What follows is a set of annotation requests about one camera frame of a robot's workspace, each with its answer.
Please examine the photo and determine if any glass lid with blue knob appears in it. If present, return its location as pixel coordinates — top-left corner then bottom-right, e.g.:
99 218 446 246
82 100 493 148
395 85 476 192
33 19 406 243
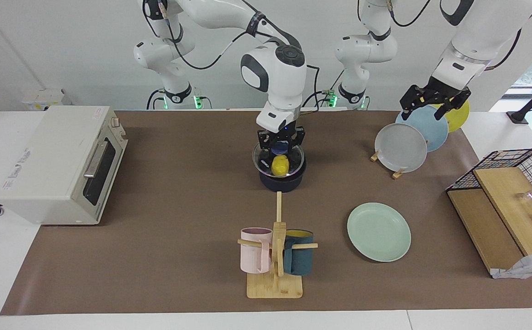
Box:
252 141 305 178

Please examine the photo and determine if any yellow lemon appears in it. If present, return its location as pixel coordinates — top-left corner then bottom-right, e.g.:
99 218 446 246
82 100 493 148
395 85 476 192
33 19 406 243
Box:
271 155 291 177

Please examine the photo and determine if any yellow plate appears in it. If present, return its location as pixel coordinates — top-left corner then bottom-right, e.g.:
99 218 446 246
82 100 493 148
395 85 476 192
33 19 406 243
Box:
431 101 470 133

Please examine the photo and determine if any light blue plate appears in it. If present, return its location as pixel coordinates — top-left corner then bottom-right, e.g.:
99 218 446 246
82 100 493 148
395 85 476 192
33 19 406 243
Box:
395 106 449 153

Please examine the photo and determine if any grey plate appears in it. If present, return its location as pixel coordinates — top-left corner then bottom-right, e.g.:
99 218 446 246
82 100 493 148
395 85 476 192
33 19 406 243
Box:
375 123 428 174

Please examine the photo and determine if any wooden plate rack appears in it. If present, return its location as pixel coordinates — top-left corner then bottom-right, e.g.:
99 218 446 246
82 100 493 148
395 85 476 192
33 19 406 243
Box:
371 149 406 180

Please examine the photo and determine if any mint green plate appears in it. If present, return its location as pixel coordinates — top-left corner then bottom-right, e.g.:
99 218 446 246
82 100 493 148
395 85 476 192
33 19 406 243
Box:
347 203 412 263

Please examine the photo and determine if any dark blue saucepan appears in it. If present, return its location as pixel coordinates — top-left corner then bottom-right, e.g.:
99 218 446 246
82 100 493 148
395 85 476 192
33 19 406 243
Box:
259 149 307 193

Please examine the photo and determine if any brown table mat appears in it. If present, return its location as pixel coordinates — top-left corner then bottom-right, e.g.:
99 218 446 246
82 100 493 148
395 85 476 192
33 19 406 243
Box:
0 110 532 316

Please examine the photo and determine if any pink mug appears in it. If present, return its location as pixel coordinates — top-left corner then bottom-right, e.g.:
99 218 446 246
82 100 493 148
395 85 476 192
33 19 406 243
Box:
240 227 273 274

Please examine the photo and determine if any dark teal mug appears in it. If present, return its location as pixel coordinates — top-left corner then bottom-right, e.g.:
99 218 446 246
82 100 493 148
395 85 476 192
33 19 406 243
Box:
283 229 315 276

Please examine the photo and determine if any light wooden shelf board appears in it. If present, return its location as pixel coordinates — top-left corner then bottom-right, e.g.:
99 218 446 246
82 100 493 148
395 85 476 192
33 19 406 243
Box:
473 167 532 256

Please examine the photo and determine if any dark wooden shelf board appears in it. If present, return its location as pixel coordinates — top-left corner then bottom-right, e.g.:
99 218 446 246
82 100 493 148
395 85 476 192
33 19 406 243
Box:
447 188 524 276

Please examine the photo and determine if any wooden mug tree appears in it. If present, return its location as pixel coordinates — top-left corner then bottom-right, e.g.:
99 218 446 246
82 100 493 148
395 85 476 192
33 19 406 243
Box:
237 192 319 299

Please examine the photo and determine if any white patterned paper bag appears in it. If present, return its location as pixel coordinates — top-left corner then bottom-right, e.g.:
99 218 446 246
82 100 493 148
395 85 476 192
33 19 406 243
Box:
490 249 532 280

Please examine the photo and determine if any white toaster oven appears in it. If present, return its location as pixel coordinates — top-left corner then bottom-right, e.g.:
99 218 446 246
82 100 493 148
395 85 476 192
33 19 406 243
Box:
0 105 128 226

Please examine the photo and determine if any white power strip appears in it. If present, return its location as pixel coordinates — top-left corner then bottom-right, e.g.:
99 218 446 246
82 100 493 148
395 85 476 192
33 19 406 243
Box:
22 89 72 111

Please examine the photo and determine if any black left arm base cable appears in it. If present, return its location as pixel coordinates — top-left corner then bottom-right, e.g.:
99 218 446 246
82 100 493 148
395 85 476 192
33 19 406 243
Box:
302 69 345 109

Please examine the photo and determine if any black arm base cable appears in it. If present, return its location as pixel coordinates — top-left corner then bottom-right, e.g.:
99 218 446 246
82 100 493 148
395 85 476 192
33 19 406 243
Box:
146 89 166 110
302 69 345 109

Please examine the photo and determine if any black right arm base cable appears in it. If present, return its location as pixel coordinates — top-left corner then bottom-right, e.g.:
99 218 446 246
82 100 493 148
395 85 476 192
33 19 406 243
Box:
146 89 166 110

